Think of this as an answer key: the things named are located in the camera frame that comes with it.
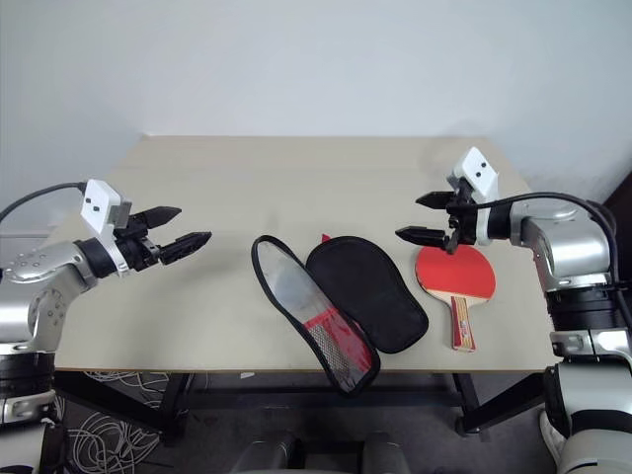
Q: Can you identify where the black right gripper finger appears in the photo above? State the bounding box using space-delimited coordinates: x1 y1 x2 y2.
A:
415 191 452 211
394 225 448 247

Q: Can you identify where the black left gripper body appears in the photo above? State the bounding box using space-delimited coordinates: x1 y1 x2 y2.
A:
117 211 164 274

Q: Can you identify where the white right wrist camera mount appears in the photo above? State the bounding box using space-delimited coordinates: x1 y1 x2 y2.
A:
446 146 500 247

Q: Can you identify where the white floor cable tangle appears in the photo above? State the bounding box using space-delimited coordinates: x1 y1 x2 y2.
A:
61 369 172 474

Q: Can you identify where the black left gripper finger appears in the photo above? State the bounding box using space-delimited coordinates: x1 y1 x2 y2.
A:
157 230 214 267
142 205 184 231

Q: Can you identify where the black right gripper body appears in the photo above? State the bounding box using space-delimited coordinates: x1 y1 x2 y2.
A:
442 179 479 256

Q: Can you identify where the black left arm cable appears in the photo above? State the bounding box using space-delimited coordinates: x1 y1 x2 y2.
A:
0 183 89 224

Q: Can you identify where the dark grey rounded shape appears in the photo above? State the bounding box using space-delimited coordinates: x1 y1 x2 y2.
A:
230 434 303 474

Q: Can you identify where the red table tennis paddle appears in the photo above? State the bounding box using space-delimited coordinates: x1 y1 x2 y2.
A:
414 244 497 353

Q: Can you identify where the red mesh pouch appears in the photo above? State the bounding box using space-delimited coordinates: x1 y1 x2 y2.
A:
250 231 430 399

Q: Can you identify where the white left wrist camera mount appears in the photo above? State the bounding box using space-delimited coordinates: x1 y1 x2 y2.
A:
80 180 134 277

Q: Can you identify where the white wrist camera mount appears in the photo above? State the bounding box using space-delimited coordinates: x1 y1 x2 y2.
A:
446 146 500 247
80 180 134 277

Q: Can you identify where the dark brown cabinet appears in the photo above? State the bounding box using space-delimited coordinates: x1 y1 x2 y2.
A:
604 170 632 214

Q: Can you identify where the black metal table frame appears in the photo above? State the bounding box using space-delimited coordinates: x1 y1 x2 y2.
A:
52 368 550 438

